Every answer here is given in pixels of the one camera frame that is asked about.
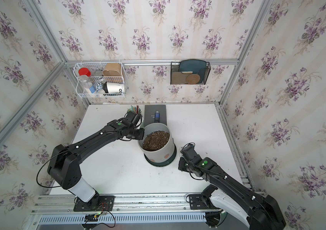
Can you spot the mint green pencil cup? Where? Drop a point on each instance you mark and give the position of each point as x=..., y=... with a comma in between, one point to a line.
x=136, y=109

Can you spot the dark grey book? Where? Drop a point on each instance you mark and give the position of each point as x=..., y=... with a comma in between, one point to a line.
x=149, y=112

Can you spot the dark green pot saucer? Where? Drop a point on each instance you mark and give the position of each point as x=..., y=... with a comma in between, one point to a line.
x=164, y=163

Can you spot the brown cardboard box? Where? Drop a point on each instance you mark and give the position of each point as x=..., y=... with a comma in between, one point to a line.
x=112, y=70

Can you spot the teal plate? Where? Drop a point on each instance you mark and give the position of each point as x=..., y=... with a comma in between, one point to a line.
x=196, y=66

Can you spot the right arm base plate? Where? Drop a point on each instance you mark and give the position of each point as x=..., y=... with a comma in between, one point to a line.
x=199, y=202

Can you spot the clear plastic bottle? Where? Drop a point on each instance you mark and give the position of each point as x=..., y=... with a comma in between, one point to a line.
x=87, y=84

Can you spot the white wire wall basket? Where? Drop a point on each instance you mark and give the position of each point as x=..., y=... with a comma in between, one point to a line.
x=97, y=78

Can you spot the aluminium front rail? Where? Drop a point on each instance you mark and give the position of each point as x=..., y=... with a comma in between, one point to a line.
x=123, y=203

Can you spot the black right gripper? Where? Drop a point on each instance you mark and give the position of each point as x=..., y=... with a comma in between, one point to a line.
x=180, y=166

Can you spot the white cylindrical cup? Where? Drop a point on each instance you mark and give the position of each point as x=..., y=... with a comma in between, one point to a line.
x=113, y=88

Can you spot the red lidded jar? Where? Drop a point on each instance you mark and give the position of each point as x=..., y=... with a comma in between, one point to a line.
x=84, y=71

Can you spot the black mesh wall organizer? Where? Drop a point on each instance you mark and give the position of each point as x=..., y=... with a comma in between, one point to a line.
x=179, y=78

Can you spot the round cork coaster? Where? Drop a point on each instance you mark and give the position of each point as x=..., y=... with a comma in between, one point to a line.
x=193, y=79

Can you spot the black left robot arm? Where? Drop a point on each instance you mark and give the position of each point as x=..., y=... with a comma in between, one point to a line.
x=64, y=165

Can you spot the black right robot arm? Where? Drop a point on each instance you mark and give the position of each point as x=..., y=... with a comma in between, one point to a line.
x=255, y=211

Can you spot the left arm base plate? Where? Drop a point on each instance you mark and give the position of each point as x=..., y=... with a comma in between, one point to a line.
x=97, y=203

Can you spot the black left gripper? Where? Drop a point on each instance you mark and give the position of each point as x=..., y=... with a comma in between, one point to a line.
x=143, y=132

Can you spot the grey ceramic pot with soil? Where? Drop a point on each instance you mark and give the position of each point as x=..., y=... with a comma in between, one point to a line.
x=158, y=143

